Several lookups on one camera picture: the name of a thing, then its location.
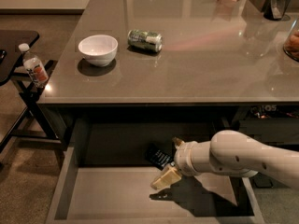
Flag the lower closed drawers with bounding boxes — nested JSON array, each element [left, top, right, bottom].
[[231, 105, 299, 151]]

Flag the glass jar of snacks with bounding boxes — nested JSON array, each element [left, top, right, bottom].
[[283, 19, 299, 62]]

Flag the blue rxbar wrapper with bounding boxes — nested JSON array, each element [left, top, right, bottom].
[[145, 144, 173, 170]]

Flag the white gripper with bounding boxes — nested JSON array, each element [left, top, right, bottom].
[[150, 137, 199, 189]]

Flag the black side table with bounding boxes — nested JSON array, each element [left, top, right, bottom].
[[0, 30, 66, 151]]

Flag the green soda can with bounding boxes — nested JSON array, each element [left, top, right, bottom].
[[127, 29, 163, 53]]

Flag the dark metal pitcher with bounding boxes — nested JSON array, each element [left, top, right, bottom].
[[263, 0, 291, 21]]

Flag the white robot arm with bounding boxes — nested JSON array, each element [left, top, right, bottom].
[[151, 130, 299, 189]]

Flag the clear water bottle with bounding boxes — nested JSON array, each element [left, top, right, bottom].
[[19, 43, 49, 88]]

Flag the white bowl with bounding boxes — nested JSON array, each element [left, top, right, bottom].
[[78, 35, 118, 67]]

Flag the open grey top drawer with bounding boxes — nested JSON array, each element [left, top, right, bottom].
[[46, 119, 264, 224]]

